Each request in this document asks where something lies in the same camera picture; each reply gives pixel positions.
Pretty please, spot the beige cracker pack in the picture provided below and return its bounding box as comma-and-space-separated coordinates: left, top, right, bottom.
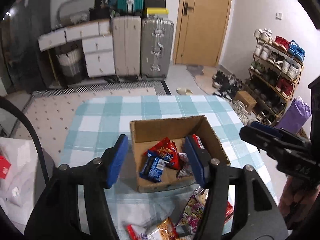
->
194, 186, 209, 206

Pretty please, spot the patterned floor rug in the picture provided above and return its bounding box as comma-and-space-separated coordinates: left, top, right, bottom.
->
23, 81, 171, 164

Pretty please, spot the beige suitcase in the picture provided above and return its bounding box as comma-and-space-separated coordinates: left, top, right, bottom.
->
112, 16, 142, 77

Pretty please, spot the SF cardboard box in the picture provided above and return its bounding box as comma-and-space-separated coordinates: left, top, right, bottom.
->
130, 115, 231, 193

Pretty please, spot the white side cabinet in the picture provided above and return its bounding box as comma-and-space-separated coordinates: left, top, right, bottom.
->
1, 138, 46, 233

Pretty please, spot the black cable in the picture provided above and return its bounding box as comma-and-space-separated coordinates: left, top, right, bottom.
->
0, 96, 49, 188

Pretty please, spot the door mat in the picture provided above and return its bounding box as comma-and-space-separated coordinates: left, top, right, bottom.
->
186, 65, 219, 95

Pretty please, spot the teal plaid tablecloth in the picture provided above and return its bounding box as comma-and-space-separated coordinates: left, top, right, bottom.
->
60, 95, 272, 239

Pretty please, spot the white noodle snack bag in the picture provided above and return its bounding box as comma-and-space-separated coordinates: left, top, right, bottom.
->
126, 217, 178, 240

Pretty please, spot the white drawer desk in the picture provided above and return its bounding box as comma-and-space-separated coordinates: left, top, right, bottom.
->
38, 20, 116, 78

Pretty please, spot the small cardboard box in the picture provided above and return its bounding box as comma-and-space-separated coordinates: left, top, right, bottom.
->
234, 90, 257, 113

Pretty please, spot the wooden door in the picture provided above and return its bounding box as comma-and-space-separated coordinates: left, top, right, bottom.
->
173, 0, 231, 67

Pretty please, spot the wooden shoe rack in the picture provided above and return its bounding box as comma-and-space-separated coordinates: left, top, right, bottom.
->
245, 38, 304, 126

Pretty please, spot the red black snack pack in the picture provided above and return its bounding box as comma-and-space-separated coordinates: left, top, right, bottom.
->
194, 135, 204, 149

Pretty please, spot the silver purple snack pack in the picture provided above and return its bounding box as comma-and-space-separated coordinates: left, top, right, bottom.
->
176, 153, 194, 178

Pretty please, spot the woven laundry basket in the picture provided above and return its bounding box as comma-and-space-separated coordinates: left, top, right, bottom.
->
56, 48, 85, 85

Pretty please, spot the light switch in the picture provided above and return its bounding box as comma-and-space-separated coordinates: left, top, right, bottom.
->
276, 12, 282, 20

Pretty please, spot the red white label pack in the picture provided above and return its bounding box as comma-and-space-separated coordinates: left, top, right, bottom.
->
224, 201, 234, 224

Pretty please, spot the beige slipper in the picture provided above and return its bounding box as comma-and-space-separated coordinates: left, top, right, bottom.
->
176, 88, 193, 96

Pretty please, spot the red chip bag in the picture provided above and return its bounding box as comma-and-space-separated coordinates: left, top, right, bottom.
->
144, 137, 181, 170

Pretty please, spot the person's right hand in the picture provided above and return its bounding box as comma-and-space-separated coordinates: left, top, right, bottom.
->
278, 176, 319, 221

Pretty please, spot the stack of shoe boxes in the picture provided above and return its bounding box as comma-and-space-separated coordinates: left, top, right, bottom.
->
143, 0, 169, 18

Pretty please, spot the purple candy bag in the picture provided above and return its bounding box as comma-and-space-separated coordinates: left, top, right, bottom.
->
176, 194, 206, 230

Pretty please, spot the blue snack pack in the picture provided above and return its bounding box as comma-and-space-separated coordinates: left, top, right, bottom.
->
139, 150, 168, 183

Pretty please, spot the silver suitcase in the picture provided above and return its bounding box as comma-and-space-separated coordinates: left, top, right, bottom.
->
140, 18, 174, 80

